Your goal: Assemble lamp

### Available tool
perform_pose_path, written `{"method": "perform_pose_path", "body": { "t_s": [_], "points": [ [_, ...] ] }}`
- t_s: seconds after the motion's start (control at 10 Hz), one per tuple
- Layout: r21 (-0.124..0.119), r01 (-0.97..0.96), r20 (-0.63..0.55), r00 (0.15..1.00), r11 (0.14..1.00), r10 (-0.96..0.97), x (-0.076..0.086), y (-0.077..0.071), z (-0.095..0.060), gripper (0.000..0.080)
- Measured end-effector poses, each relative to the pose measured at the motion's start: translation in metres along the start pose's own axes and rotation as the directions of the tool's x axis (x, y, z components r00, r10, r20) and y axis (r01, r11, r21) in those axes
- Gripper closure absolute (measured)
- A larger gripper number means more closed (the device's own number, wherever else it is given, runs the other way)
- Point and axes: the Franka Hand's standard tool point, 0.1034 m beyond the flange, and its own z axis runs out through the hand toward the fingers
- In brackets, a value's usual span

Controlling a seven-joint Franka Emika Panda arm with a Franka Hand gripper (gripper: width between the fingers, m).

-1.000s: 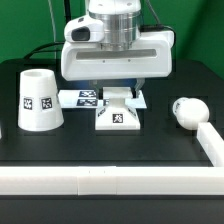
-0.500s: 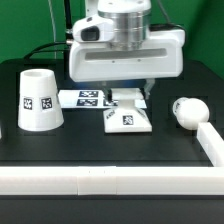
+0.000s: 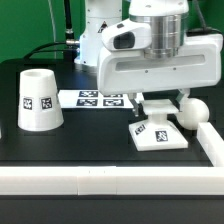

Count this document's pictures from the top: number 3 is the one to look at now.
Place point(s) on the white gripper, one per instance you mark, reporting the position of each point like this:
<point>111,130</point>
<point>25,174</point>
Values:
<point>126,72</point>

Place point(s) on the white lamp base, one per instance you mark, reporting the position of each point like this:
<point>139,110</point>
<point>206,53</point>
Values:
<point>157,132</point>

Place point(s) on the white lamp bulb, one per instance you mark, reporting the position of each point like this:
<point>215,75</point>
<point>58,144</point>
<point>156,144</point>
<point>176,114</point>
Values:
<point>192,112</point>

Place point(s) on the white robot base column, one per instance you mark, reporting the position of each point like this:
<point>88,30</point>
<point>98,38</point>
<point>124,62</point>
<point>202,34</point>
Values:
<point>99,14</point>

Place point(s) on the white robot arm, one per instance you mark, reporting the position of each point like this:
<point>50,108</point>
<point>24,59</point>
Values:
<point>153,51</point>

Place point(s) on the white lamp shade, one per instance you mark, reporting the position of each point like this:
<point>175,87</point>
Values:
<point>39,107</point>

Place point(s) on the white fiducial marker sheet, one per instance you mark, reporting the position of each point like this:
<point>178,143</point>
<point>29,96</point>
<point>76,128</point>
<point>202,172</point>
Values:
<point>92,99</point>

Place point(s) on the white front wall rail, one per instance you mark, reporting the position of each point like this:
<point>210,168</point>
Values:
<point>111,181</point>

